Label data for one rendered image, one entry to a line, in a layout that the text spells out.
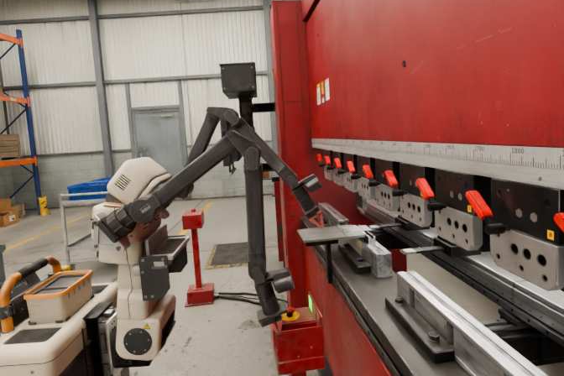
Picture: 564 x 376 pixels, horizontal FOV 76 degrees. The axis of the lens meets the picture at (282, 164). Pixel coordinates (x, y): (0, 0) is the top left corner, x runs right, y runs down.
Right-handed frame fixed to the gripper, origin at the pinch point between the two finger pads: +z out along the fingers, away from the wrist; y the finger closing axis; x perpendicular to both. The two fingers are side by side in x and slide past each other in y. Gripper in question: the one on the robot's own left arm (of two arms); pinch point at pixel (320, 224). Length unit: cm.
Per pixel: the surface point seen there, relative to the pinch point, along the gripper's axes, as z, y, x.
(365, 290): 17.0, -35.8, 0.8
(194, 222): -10, 153, 83
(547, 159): -25, -104, -30
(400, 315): 16, -59, -3
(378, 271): 18.6, -27.0, -7.6
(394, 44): -51, -50, -45
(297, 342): 14, -44, 29
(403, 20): -55, -56, -47
